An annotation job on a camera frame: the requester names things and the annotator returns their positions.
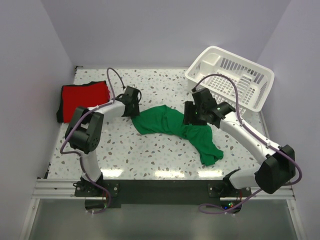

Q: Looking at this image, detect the green t-shirt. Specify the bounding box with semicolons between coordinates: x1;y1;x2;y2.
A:
131;105;224;166

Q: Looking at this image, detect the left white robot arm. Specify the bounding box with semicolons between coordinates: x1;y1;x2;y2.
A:
60;86;142;196

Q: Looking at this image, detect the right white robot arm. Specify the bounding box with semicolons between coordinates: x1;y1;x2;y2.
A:
183;88;296;197

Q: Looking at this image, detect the red folded t-shirt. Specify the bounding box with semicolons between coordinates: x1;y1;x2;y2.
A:
61;81;110;124

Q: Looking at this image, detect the white plastic basket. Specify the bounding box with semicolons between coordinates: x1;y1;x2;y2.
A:
185;46;275;115

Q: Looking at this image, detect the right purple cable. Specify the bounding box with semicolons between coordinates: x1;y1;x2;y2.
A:
191;73;303;215

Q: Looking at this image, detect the purple cable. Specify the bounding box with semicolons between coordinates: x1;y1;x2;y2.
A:
59;67;127;215
191;73;303;215

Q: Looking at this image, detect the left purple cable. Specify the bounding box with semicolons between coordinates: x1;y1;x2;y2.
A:
59;67;127;215

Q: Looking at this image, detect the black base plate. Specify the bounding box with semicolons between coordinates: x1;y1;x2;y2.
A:
73;179;252;211

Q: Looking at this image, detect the aluminium frame rail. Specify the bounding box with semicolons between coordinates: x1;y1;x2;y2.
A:
31;179;296;200

